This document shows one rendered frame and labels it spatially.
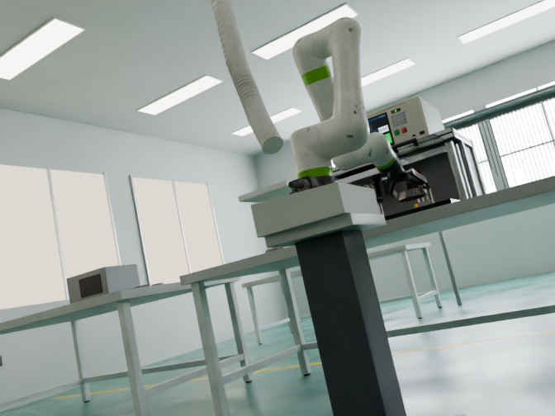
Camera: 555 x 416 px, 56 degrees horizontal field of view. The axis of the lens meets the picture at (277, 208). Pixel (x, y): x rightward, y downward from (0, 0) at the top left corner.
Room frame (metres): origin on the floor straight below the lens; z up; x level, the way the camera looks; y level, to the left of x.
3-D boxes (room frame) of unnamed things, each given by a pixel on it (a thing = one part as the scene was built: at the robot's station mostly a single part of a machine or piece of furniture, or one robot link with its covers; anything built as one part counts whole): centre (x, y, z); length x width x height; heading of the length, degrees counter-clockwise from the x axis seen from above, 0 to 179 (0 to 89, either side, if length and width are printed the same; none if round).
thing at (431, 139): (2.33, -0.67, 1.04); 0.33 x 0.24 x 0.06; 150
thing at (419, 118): (2.68, -0.68, 1.22); 0.44 x 0.39 x 0.20; 60
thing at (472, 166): (2.59, -0.99, 0.91); 0.28 x 0.03 x 0.32; 150
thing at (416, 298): (6.29, -0.51, 0.38); 2.10 x 0.90 x 0.75; 60
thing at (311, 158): (1.81, -0.17, 1.01); 0.16 x 0.13 x 0.19; 55
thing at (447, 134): (2.69, -0.67, 1.09); 0.68 x 0.44 x 0.05; 60
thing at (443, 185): (2.63, -0.63, 0.92); 0.66 x 0.01 x 0.30; 60
